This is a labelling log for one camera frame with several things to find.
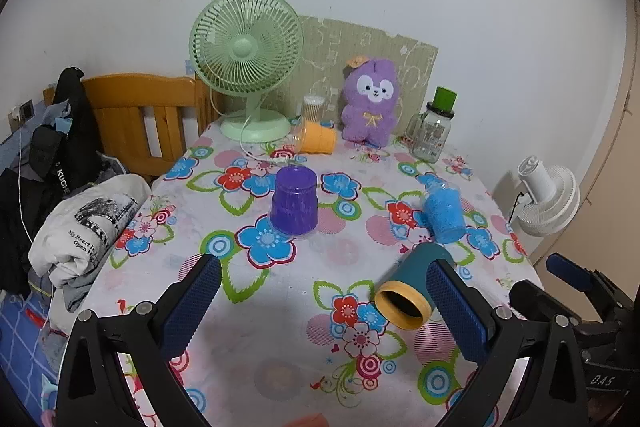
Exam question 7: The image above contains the orange plastic cup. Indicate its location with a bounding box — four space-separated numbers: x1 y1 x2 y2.
290 117 338 156

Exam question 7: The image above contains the glass jar with green lid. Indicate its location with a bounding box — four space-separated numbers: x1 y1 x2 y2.
406 86 458 164

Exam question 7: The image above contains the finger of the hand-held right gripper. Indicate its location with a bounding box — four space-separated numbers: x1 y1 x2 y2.
509 279 557 324
545 253 602 297

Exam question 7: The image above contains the wooden chair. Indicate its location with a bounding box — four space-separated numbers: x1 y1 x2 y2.
42 74 221 182

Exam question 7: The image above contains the thin white cable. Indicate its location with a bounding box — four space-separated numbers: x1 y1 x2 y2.
11 107 32 248

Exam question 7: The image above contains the white fan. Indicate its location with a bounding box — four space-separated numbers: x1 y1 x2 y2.
510 155 582 236

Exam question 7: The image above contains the purple plastic cup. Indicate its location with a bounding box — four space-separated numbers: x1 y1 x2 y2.
268 166 319 238

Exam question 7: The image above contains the white printed shirt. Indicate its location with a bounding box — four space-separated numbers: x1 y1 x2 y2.
27 173 153 303

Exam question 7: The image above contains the wooden door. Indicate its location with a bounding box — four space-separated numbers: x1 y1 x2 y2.
530 0 640 268

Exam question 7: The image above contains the blue denim garment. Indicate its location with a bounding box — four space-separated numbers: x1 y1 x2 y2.
31 99 76 142

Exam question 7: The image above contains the green desk fan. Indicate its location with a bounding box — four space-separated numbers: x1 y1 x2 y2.
189 0 304 144

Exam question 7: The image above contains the black clothes pile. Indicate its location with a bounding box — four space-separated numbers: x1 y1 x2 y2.
0 67 108 298

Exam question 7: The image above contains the purple plush toy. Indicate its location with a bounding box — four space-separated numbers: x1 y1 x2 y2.
341 57 401 150

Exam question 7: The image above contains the grey folded garment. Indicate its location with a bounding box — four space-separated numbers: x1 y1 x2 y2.
27 271 103 314

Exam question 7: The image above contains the white fan cable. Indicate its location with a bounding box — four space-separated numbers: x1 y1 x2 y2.
239 114 301 168

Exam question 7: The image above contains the blue checked bedsheet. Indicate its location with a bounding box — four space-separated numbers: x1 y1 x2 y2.
0 292 68 427

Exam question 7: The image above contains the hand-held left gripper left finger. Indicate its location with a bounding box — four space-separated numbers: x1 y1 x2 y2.
57 253 223 427

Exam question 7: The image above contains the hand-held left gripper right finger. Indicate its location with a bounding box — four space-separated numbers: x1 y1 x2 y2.
425 258 589 427

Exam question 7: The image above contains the patterned cardboard sheet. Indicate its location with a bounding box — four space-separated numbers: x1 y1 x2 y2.
280 14 439 140

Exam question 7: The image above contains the floral tablecloth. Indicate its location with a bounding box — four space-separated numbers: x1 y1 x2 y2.
95 122 546 427

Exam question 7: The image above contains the blue plastic cup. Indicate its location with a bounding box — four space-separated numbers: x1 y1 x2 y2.
421 179 467 244

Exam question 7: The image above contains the teal cup with yellow rim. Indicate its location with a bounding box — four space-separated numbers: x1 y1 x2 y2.
375 242 457 331

